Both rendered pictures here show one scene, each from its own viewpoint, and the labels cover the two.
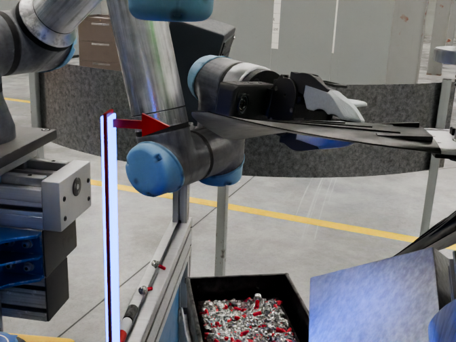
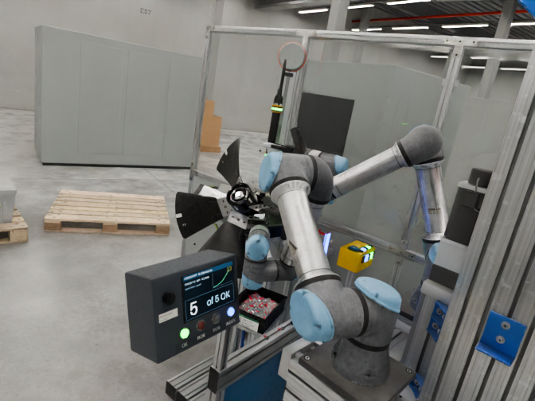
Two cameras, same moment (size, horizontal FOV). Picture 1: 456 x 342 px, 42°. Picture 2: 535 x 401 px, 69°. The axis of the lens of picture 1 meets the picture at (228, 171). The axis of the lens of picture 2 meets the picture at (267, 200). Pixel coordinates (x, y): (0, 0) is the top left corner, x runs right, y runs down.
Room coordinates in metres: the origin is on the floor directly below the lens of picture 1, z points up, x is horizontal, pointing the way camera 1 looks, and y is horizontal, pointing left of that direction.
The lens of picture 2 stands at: (1.93, 0.67, 1.67)
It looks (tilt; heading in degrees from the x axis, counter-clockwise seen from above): 15 degrees down; 212
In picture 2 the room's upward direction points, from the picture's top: 10 degrees clockwise
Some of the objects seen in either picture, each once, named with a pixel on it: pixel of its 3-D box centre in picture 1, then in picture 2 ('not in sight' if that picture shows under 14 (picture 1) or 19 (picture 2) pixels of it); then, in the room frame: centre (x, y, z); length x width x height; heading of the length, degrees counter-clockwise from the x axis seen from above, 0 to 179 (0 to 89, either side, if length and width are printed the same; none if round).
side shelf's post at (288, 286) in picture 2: not in sight; (283, 308); (0.00, -0.29, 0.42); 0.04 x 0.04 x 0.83; 85
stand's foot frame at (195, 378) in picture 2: not in sight; (233, 383); (0.35, -0.34, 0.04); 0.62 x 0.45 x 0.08; 175
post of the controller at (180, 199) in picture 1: (181, 174); (224, 338); (1.12, 0.09, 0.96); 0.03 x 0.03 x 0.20; 85
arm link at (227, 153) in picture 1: (214, 148); (258, 271); (0.88, 0.02, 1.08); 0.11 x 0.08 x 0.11; 147
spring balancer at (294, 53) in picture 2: not in sight; (291, 56); (-0.06, -0.59, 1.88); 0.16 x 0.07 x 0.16; 120
